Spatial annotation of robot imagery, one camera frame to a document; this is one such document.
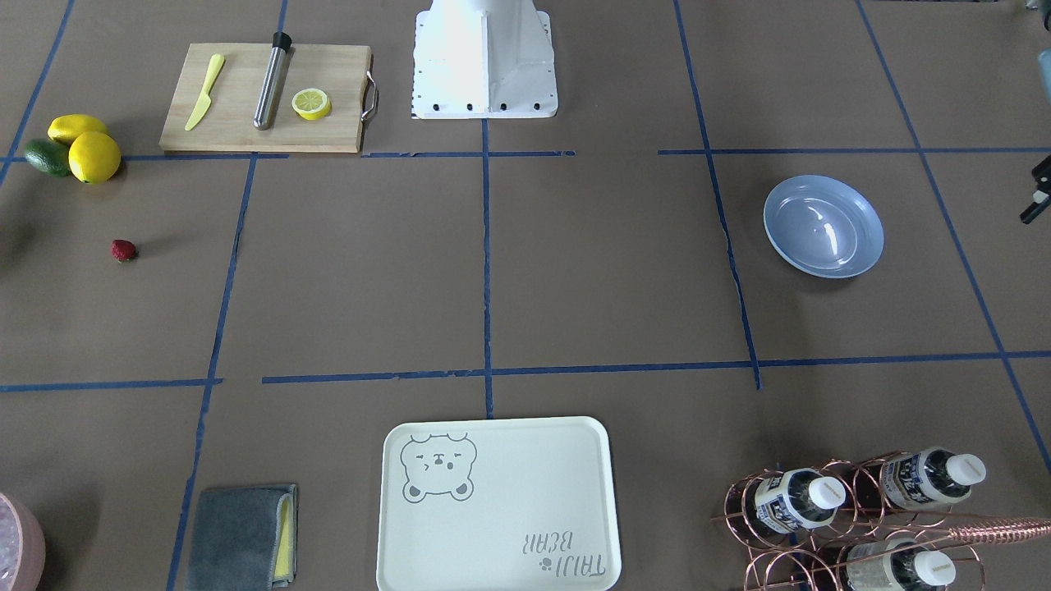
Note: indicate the green lime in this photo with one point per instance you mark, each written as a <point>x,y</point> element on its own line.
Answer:
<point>49,157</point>

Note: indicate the red strawberry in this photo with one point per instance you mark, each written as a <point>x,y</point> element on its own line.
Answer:
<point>123,250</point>

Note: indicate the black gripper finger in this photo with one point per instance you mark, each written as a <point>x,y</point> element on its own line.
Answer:
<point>1040,198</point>

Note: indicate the tea bottle middle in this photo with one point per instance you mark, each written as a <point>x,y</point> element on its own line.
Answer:
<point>797,500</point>

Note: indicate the large yellow lemon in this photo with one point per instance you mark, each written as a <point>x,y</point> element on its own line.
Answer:
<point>94,157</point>

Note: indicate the copper wire bottle rack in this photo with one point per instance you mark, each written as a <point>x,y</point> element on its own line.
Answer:
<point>814,559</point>

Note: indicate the tea bottle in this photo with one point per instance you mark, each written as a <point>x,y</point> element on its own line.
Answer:
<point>929,479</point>
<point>797,500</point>
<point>897,564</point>

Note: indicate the copper spiral bar spoon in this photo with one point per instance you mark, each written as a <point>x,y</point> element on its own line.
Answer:
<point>985,532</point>

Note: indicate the half lemon slice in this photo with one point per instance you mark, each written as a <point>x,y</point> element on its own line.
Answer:
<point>311,104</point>

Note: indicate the blue round plate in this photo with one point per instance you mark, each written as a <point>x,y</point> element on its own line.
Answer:
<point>823,227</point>

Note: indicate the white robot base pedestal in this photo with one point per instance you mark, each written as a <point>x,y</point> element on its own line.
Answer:
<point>483,60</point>

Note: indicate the cream bear tray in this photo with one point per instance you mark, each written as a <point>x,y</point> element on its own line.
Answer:
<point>498,504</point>

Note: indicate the pink bowl of ice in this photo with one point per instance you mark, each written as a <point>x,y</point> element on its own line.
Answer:
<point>23,548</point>

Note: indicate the grey folded cloth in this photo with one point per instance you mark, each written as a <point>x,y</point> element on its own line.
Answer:
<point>244,538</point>

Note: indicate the yellow plastic knife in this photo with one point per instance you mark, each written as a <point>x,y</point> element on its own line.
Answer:
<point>204,100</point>

